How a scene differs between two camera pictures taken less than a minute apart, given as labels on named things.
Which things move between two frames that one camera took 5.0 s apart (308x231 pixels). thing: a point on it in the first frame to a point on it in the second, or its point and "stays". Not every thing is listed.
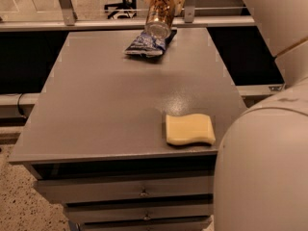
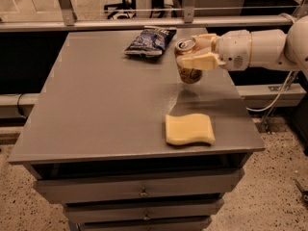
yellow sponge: (184, 130) stays
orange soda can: (160, 13) to (187, 45)
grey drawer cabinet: (96, 139) stays
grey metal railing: (66, 19) stays
